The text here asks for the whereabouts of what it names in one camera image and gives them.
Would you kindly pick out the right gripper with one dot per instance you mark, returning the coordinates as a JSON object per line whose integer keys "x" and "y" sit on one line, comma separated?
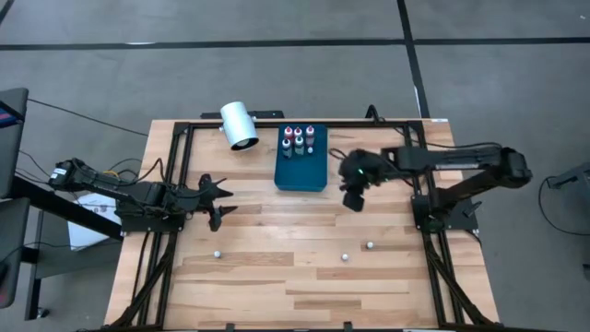
{"x": 362, "y": 170}

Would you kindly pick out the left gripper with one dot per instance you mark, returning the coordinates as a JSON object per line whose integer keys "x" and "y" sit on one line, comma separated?
{"x": 189, "y": 200}

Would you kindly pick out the pink-capped food coloring bottle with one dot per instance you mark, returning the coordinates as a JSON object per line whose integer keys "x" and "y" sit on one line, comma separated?
{"x": 310, "y": 135}

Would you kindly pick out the green food coloring bottle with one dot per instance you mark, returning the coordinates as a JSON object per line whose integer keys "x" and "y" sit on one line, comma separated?
{"x": 299, "y": 145}

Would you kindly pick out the red food coloring bottle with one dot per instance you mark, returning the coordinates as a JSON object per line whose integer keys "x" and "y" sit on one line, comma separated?
{"x": 298, "y": 132}

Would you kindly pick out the black food coloring bottle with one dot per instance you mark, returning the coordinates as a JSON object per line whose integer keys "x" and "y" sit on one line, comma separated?
{"x": 286, "y": 147}

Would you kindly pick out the orange food coloring bottle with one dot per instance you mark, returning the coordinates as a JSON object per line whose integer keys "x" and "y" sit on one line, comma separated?
{"x": 288, "y": 133}

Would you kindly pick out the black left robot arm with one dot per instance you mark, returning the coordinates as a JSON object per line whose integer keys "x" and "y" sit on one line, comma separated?
{"x": 120, "y": 186}

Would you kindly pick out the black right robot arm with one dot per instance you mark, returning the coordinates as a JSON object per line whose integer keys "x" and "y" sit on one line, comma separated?
{"x": 442, "y": 159}

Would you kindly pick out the blue plastic bin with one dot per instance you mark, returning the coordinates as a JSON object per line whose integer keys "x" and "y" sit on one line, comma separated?
{"x": 302, "y": 173}

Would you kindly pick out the white desk lamp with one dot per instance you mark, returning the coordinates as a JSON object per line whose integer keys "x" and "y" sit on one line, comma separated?
{"x": 237, "y": 122}

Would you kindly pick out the black power strip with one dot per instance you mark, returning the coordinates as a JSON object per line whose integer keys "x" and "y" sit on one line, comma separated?
{"x": 272, "y": 113}

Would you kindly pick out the black table clamp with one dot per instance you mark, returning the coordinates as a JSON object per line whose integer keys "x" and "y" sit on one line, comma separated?
{"x": 348, "y": 326}
{"x": 230, "y": 327}

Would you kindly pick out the white paper box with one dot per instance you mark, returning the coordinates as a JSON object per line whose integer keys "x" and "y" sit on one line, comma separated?
{"x": 87, "y": 235}

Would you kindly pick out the black stand beam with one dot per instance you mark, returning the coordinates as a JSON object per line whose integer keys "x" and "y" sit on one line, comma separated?
{"x": 32, "y": 194}

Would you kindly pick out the black stand leg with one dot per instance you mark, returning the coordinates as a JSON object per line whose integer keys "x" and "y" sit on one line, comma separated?
{"x": 33, "y": 286}

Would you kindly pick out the grey stand foot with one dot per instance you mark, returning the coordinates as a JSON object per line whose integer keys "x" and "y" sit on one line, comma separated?
{"x": 569, "y": 179}

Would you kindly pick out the black monitor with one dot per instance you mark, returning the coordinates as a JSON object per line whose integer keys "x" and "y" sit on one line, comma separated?
{"x": 14, "y": 152}
{"x": 11, "y": 249}

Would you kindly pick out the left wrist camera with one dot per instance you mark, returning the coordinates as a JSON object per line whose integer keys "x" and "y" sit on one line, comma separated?
{"x": 215, "y": 223}

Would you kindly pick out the black aluminium table frame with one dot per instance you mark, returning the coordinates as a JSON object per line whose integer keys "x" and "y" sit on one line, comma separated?
{"x": 396, "y": 122}

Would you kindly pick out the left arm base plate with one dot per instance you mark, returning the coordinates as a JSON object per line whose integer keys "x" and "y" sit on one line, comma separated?
{"x": 138, "y": 225}

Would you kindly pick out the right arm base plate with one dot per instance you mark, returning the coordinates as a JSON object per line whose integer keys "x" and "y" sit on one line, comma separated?
{"x": 456, "y": 225}

